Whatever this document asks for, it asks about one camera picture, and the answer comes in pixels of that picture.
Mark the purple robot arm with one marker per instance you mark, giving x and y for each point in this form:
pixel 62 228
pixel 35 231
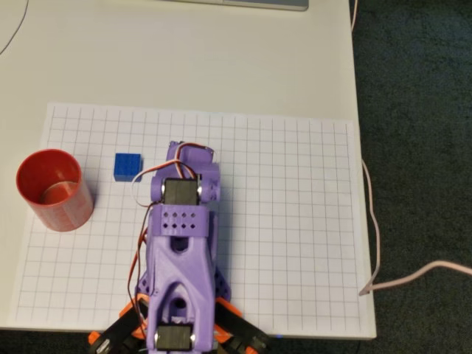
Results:
pixel 177 265

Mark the white grid paper sheet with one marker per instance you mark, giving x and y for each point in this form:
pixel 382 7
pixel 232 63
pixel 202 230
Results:
pixel 287 206

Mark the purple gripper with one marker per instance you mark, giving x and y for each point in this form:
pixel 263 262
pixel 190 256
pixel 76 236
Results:
pixel 192 152

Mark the red cup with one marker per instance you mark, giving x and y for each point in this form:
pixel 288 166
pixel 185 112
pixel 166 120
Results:
pixel 62 217

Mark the blue toy brick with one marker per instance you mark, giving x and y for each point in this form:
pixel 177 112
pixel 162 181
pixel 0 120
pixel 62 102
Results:
pixel 127 166

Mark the black orange table clamp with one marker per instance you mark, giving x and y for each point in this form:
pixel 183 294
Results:
pixel 243 328
pixel 114 328

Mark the silver laptop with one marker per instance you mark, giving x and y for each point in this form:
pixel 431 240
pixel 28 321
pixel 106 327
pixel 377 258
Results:
pixel 258 3

